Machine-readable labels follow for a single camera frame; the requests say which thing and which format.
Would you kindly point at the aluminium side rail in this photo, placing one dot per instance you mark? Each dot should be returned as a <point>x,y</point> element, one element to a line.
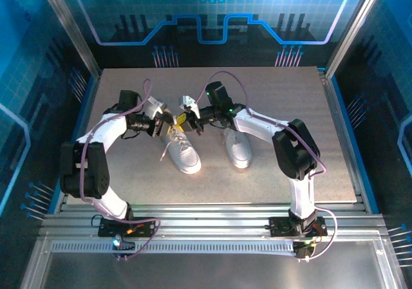
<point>330,92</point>

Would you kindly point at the white sneaker with grey lining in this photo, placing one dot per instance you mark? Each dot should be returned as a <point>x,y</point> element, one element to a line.
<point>239,154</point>
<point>186,160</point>

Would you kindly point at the aluminium corner post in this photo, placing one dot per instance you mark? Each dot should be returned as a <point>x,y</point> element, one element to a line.
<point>354,28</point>
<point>69,28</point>

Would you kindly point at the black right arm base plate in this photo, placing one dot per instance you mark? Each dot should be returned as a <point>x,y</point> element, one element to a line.
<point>280,226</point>

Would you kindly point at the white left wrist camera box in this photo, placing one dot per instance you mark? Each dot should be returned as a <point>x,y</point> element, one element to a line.
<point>154,107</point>

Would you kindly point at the steel front plate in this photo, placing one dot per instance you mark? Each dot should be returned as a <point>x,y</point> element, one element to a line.
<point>209,273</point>

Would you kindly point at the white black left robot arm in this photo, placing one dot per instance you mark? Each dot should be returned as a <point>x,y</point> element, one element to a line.
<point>103,128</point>

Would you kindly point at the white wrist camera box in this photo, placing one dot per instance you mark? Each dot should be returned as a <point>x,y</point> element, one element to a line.
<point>154,107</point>
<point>187,103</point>

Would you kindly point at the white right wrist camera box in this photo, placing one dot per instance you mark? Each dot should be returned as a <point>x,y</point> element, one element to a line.
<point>187,103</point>

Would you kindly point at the black connector module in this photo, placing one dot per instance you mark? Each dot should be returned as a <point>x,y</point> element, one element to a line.
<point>124,245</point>
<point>302,252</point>

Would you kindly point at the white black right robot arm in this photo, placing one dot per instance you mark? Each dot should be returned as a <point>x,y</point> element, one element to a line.
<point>260,125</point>

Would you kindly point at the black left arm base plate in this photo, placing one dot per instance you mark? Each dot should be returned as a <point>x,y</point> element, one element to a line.
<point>109,228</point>

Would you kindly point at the aluminium front rail frame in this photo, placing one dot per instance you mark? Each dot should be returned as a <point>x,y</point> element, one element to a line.
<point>209,219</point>

